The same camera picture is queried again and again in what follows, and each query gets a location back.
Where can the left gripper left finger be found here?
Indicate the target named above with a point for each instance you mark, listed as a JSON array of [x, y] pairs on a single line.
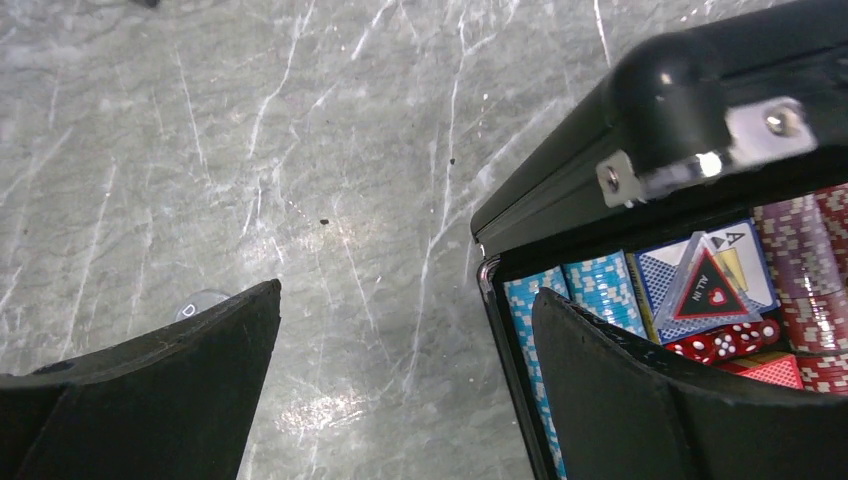
[[175, 403]]

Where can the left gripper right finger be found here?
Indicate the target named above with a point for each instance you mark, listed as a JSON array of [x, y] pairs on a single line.
[[626, 408]]

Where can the red die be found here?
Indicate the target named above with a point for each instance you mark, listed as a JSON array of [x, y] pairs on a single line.
[[748, 338], [705, 348]]

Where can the clear dealer button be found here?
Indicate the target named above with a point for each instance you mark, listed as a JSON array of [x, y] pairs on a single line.
[[199, 302]]

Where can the blue playing card deck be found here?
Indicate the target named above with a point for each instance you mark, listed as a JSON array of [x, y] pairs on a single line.
[[653, 269]]

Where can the black poker chip case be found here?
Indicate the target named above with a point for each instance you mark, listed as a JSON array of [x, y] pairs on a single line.
[[690, 131]]

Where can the blue chip row far left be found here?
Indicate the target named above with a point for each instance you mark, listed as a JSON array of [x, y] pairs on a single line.
[[521, 294]]

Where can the red yellow chip row right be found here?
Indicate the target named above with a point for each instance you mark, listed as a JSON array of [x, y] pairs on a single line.
[[832, 203]]

